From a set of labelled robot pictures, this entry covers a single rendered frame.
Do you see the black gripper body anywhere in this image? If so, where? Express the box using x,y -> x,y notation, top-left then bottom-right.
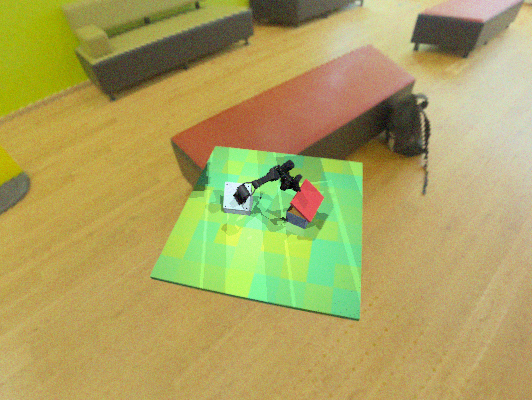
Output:
280,172 -> 303,187

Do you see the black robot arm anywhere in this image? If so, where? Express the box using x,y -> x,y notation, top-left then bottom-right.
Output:
233,160 -> 295,205

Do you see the red lid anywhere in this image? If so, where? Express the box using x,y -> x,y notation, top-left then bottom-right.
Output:
290,179 -> 325,223

